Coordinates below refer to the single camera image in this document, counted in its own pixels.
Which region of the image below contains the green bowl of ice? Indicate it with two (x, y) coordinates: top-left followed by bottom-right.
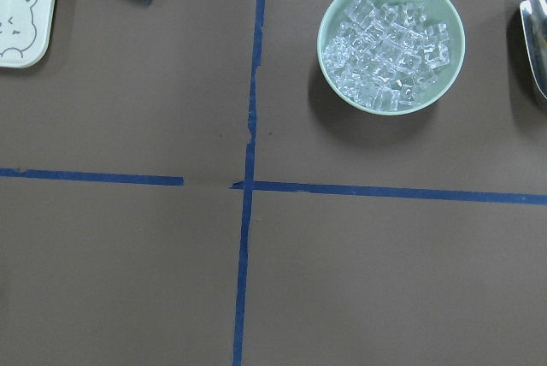
(316, 0), (466, 116)

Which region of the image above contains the steel ice scoop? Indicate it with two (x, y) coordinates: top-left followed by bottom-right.
(520, 0), (546, 111)

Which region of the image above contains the cream bear serving tray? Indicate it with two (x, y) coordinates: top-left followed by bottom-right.
(1, 0), (56, 68)

